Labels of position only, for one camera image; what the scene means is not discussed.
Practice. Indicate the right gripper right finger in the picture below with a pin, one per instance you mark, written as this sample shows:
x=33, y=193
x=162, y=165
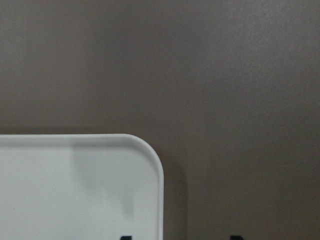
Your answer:
x=236, y=237

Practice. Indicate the cream rabbit tray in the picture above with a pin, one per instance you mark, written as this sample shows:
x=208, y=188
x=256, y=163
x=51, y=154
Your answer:
x=80, y=187

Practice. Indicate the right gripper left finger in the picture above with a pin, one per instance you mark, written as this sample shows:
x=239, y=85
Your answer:
x=126, y=237

